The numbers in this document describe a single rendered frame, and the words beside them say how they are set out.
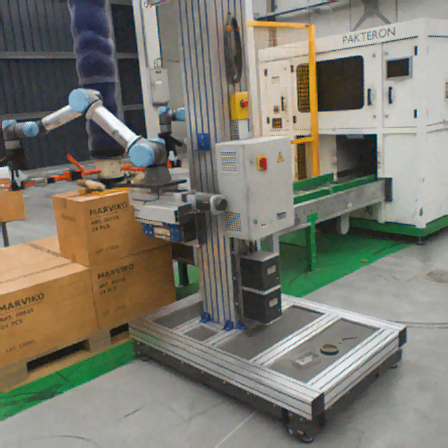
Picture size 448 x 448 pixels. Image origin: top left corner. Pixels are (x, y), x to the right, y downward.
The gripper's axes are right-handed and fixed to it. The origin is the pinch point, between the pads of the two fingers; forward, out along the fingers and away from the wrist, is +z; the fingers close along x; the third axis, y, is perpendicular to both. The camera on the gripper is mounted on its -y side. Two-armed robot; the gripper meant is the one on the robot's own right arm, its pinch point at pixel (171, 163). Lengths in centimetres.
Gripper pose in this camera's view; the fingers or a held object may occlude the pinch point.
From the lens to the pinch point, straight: 316.9
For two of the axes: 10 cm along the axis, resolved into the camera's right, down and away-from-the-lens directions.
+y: -7.7, 2.0, -6.1
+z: 0.8, 9.7, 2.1
